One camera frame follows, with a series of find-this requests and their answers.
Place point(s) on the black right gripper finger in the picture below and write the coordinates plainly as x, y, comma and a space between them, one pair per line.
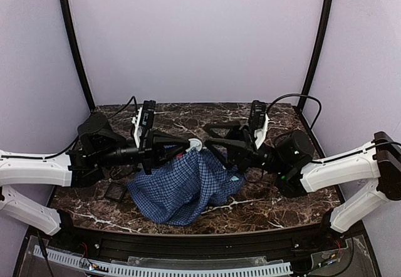
226, 130
224, 150

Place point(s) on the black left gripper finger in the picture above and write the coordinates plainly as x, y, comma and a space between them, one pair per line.
162, 139
171, 153

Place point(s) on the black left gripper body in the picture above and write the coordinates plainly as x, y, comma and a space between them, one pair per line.
147, 151

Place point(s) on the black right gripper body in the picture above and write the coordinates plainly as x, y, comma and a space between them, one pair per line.
245, 148

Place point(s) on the blue checked shirt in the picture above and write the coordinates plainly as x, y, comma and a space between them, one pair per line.
178, 192

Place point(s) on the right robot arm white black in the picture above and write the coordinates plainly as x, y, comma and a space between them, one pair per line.
298, 173

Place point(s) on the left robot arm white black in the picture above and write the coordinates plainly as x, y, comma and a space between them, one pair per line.
101, 147

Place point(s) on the black square box lid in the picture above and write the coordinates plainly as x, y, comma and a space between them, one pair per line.
115, 192

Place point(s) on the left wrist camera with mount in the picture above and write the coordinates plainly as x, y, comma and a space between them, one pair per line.
143, 122

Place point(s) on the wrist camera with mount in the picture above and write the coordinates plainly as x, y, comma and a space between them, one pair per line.
258, 122
143, 122

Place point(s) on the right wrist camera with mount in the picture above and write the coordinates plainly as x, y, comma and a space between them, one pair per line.
258, 122

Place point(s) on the black front aluminium rail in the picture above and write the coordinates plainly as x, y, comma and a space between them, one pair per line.
273, 244

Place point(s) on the white slotted cable duct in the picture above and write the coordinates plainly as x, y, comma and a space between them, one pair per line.
136, 266

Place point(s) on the right black frame post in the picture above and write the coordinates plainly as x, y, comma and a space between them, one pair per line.
320, 37

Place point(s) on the black frame post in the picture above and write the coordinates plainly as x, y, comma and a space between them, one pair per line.
75, 52
320, 37

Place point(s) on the left black frame post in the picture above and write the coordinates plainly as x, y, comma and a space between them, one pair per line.
75, 52

